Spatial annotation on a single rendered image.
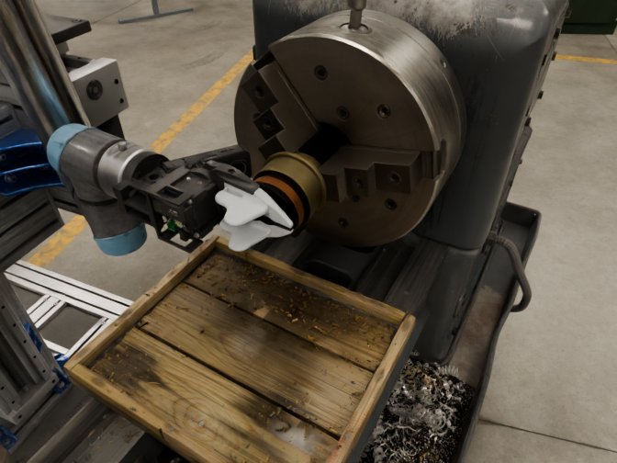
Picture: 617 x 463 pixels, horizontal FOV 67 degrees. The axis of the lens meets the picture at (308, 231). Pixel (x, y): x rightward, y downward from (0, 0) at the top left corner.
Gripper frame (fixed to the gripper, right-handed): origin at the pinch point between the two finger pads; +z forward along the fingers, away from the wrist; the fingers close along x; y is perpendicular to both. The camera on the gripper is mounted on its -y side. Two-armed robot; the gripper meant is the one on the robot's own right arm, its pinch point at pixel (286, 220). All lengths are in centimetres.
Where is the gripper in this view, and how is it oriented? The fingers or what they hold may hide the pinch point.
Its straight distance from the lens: 52.3
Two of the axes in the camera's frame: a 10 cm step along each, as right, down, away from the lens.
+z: 8.5, 3.3, -4.0
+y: -5.2, 5.5, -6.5
